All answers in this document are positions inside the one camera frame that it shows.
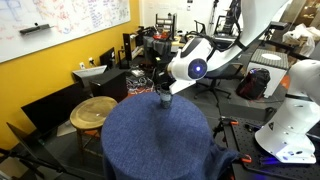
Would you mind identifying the white box with grid top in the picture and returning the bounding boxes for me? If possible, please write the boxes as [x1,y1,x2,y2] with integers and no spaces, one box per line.
[246,48,290,100]

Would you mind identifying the orange handled clamp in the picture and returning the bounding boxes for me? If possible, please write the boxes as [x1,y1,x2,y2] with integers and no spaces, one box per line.
[239,153,254,165]
[213,116,240,138]

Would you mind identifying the blue table cloth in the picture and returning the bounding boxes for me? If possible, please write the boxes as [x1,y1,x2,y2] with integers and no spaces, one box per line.
[100,92,242,180]

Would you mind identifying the whiteboard with drawings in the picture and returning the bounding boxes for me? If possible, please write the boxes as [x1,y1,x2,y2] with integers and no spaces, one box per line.
[0,0,132,65]

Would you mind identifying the small black monitor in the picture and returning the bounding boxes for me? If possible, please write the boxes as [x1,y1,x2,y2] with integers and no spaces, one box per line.
[6,121,65,168]

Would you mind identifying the black camera tripod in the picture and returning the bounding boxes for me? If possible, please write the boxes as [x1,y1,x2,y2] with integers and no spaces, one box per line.
[0,146,86,180]

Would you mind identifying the grey monitor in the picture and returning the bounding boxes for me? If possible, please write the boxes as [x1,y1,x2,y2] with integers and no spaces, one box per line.
[71,64,109,85]

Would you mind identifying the white plastic bag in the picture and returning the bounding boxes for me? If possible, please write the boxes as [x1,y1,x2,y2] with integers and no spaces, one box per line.
[282,22,316,58]

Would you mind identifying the black office chair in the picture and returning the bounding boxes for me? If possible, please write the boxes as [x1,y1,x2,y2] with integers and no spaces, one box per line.
[192,62,245,108]

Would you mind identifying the black wire rack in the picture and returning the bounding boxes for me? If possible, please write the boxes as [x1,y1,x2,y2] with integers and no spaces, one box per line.
[155,12,179,35]

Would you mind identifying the black speckled mug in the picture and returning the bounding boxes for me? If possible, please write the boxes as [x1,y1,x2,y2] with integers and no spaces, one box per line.
[155,83,174,110]

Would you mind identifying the large black monitor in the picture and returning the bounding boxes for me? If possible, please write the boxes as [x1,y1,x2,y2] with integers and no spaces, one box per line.
[20,81,93,136]

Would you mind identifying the black cabinet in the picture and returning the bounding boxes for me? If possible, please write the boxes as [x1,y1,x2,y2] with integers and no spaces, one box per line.
[88,67,130,103]

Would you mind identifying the round wooden stool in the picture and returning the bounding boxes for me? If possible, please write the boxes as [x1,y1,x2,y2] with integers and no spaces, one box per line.
[69,95,119,158]

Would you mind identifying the whiteboard tray with eraser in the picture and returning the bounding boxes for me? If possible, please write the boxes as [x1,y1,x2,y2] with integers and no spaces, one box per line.
[18,22,55,35]

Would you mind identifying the black and red backpack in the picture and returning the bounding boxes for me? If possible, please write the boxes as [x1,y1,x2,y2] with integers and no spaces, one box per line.
[236,67,272,101]

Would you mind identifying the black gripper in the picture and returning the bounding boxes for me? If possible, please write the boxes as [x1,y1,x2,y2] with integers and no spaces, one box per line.
[154,68,176,89]

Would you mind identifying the black upright monitor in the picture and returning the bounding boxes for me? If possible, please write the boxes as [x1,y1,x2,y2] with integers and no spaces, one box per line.
[98,46,117,70]

